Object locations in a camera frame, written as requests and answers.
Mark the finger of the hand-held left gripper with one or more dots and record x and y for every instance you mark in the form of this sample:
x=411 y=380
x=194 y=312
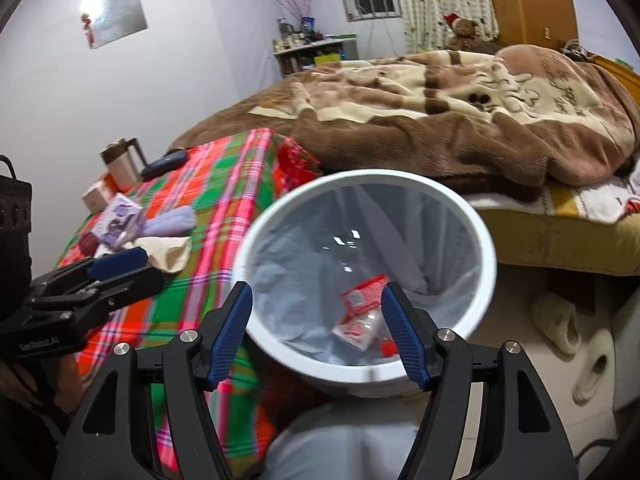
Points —
x=145 y=281
x=120 y=260

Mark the red snack wrapper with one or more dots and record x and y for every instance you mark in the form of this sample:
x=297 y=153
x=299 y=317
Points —
x=360 y=295

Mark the person's left hand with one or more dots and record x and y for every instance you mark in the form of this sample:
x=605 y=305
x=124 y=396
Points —
x=35 y=385

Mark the wooden wardrobe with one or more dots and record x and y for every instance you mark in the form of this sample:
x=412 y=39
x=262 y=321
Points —
x=530 y=0

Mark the steel travel mug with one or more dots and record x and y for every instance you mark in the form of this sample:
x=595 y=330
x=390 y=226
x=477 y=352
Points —
x=122 y=167

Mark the brown beige printed blanket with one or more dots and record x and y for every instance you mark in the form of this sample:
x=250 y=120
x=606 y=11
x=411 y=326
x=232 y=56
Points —
x=400 y=110

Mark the brown teddy bear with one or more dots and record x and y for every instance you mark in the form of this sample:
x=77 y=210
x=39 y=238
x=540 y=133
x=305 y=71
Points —
x=467 y=32

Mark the white and red wrapper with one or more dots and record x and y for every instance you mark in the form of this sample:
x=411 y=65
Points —
x=355 y=332

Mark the purple drink carton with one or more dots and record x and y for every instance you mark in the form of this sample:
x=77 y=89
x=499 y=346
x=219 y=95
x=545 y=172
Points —
x=120 y=217

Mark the yellow bed mattress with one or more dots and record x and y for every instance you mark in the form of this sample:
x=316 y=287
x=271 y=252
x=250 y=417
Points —
x=550 y=240

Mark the dark blue case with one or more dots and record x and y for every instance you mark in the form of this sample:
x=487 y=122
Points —
x=162 y=164

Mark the row of bottles and jars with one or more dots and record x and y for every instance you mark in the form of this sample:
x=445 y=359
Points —
x=300 y=35

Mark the plaid tablecloth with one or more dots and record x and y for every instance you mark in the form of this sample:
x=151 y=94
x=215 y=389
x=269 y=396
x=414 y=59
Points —
x=210 y=210

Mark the white patterned bed sheet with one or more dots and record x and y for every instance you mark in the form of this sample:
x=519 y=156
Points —
x=590 y=200

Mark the cream slipper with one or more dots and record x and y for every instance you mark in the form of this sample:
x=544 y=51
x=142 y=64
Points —
x=557 y=322
x=595 y=365

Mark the small white orange box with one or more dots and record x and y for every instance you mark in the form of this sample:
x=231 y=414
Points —
x=97 y=197

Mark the person's grey trouser leg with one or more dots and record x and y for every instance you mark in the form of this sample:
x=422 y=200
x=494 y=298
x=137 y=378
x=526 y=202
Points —
x=345 y=445

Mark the decorative twig bunch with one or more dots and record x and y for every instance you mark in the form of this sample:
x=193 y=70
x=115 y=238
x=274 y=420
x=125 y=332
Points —
x=300 y=2

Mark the red hanging ornament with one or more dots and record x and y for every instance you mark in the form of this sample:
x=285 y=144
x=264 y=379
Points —
x=88 y=25

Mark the red gift bag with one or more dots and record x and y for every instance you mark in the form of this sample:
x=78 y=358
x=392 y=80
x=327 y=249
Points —
x=295 y=160

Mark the clear plastic bin liner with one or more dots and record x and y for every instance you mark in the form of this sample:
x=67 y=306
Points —
x=310 y=260

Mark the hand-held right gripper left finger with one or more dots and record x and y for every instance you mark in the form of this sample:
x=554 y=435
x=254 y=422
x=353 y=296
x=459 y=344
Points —
x=232 y=330

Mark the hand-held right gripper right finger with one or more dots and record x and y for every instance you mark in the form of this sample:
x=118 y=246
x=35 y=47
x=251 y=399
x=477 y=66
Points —
x=400 y=330

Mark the white round trash bin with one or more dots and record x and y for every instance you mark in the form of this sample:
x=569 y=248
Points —
x=280 y=355

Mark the white wall shelf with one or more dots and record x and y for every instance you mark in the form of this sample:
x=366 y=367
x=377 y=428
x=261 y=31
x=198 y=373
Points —
x=320 y=47

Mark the silver foil wall sheet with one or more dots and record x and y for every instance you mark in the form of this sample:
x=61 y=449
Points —
x=117 y=22

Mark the purple fuzzy sock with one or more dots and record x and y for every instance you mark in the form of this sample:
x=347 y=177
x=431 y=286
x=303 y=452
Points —
x=167 y=221

